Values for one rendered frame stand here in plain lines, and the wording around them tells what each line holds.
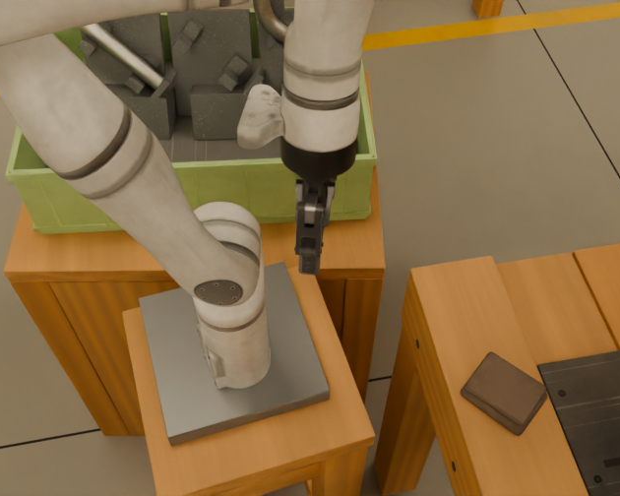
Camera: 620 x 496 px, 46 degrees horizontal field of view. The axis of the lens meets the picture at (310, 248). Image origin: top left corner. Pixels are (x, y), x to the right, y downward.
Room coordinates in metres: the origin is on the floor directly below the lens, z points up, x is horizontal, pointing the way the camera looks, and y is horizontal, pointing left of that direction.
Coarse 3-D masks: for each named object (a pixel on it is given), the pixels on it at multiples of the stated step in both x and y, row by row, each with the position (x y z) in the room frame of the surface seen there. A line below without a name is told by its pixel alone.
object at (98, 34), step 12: (96, 24) 1.08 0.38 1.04; (96, 36) 1.06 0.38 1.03; (108, 36) 1.07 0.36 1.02; (108, 48) 1.05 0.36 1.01; (120, 48) 1.05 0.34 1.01; (120, 60) 1.04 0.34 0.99; (132, 60) 1.04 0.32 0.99; (144, 60) 1.06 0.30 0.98; (144, 72) 1.03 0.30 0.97; (156, 72) 1.04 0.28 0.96; (156, 84) 1.02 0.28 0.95
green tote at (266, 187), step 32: (64, 32) 1.20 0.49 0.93; (256, 32) 1.22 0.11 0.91; (32, 160) 0.89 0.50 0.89; (224, 160) 0.83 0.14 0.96; (256, 160) 0.83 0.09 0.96; (32, 192) 0.80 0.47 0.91; (64, 192) 0.80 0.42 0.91; (192, 192) 0.82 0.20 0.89; (224, 192) 0.82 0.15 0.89; (256, 192) 0.82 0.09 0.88; (288, 192) 0.83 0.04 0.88; (352, 192) 0.83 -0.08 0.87; (32, 224) 0.80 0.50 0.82; (64, 224) 0.80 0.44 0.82; (96, 224) 0.80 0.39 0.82
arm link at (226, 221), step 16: (208, 208) 0.53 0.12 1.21; (224, 208) 0.53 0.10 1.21; (240, 208) 0.53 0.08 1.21; (208, 224) 0.50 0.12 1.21; (224, 224) 0.50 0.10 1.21; (240, 224) 0.51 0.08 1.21; (256, 224) 0.52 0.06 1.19; (224, 240) 0.48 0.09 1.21; (240, 240) 0.49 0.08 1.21; (256, 240) 0.50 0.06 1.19; (256, 256) 0.48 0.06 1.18; (256, 288) 0.49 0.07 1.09; (208, 304) 0.47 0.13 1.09; (240, 304) 0.47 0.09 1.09; (256, 304) 0.48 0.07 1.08; (208, 320) 0.46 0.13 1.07; (224, 320) 0.45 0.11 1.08; (240, 320) 0.46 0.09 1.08
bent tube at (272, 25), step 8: (256, 0) 1.07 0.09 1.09; (264, 0) 1.07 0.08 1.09; (256, 8) 1.07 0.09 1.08; (264, 8) 1.07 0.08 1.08; (264, 16) 1.06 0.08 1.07; (272, 16) 1.07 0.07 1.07; (264, 24) 1.06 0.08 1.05; (272, 24) 1.06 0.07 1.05; (280, 24) 1.07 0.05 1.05; (272, 32) 1.06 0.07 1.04; (280, 32) 1.06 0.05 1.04; (280, 40) 1.06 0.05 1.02
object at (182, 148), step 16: (256, 64) 1.20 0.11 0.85; (176, 112) 1.06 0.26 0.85; (176, 128) 1.01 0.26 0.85; (192, 128) 1.01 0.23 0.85; (160, 144) 0.97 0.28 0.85; (176, 144) 0.97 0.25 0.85; (192, 144) 0.97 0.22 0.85; (208, 144) 0.97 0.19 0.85; (224, 144) 0.97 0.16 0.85; (272, 144) 0.97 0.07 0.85; (176, 160) 0.93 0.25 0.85; (192, 160) 0.93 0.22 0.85; (208, 160) 0.93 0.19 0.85
